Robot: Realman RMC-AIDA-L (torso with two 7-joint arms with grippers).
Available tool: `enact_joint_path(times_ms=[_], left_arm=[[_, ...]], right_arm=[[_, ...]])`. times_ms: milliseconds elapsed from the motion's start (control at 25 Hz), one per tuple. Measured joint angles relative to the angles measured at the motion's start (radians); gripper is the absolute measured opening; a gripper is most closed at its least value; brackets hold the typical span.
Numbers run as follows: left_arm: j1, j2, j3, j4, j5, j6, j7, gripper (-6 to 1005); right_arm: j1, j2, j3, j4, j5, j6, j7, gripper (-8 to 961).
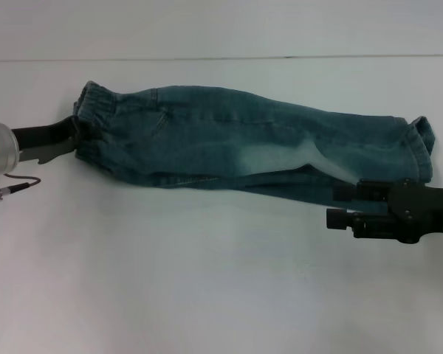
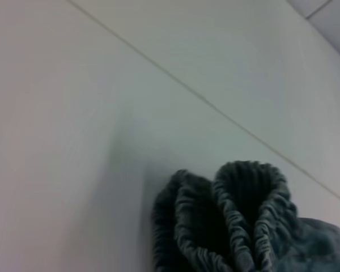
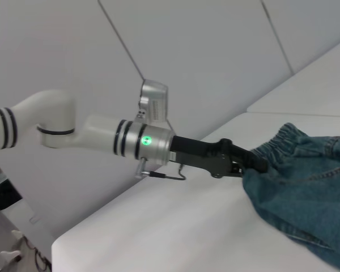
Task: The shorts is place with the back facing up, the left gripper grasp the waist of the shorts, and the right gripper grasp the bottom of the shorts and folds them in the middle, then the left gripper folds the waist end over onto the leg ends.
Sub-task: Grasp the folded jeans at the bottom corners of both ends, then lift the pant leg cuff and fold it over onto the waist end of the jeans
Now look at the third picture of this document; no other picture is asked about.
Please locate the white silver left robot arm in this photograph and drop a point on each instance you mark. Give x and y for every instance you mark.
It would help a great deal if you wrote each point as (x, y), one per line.
(73, 133)

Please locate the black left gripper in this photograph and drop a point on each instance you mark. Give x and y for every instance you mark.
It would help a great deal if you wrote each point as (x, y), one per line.
(201, 154)

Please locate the black metal bracket stand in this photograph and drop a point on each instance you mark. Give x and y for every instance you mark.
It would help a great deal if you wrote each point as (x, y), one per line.
(1, 194)

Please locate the white wheeled desk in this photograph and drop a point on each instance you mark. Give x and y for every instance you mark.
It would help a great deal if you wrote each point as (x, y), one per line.
(22, 215)

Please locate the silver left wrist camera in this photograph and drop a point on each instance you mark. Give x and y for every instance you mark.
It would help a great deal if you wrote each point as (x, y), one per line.
(154, 102)

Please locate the blue denim shorts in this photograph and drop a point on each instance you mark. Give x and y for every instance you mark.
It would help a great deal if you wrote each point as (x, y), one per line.
(306, 192)

